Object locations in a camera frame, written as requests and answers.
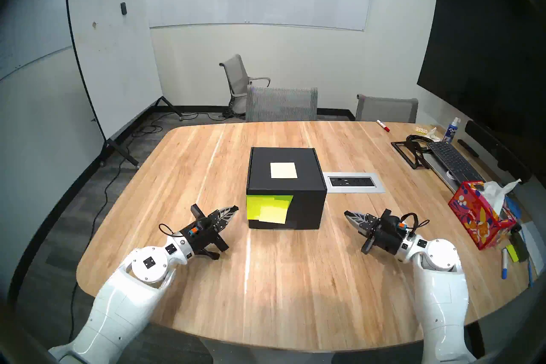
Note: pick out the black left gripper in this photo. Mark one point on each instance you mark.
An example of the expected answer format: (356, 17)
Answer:
(200, 241)

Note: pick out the red whiteboard marker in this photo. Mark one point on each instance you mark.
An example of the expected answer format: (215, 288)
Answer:
(382, 125)

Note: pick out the red floral tissue box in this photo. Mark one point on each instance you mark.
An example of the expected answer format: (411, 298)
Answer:
(477, 214)

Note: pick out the neon green sticky note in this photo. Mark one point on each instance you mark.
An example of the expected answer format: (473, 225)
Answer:
(251, 207)

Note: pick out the crumpled white tissue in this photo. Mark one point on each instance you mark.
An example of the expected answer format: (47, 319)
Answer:
(433, 133)

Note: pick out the pale yellow sticky note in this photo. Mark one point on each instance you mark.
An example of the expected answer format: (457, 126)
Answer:
(283, 170)

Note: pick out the black cardboard box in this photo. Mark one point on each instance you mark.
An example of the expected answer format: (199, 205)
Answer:
(307, 205)

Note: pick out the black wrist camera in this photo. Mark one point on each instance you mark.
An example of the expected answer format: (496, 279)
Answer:
(205, 225)
(396, 223)

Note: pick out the rolling whiteboard on black stand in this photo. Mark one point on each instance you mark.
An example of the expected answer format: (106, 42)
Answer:
(115, 60)

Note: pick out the black video bar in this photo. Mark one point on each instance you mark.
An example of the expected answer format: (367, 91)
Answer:
(495, 150)

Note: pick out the large black wall screen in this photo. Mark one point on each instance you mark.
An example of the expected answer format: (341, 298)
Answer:
(482, 47)

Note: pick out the silver table power outlet panel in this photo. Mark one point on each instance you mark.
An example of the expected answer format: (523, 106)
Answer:
(352, 182)

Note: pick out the large black whiteboard eraser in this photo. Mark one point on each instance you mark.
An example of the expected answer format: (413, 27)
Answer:
(521, 246)

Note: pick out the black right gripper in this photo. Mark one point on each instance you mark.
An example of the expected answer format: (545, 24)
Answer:
(386, 241)

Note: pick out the white paper sheet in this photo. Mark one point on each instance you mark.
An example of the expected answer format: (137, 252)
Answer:
(536, 243)

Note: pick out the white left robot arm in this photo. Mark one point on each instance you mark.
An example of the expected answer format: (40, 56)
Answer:
(123, 303)

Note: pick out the yellow sticky note pad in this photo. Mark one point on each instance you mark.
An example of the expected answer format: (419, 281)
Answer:
(512, 253)

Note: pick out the grey office chair with armrests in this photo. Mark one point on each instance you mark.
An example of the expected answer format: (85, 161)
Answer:
(236, 71)

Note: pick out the grey fabric chair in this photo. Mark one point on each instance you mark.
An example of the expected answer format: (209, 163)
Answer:
(386, 109)

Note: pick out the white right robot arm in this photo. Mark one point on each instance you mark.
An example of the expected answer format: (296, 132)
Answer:
(439, 303)

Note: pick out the black keyboard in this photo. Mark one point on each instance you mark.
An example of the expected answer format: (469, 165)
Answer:
(452, 160)
(443, 179)

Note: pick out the blue whiteboard marker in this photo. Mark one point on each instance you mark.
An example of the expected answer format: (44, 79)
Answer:
(504, 261)

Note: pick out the grey mesh chair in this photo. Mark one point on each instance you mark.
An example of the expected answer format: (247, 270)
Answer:
(281, 105)

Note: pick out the whiteboard cleaner spray bottle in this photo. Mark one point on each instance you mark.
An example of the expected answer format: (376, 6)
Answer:
(450, 133)

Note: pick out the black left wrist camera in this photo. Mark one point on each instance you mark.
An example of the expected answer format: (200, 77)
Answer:
(205, 225)

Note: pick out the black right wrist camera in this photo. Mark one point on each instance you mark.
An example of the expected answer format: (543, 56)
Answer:
(396, 223)

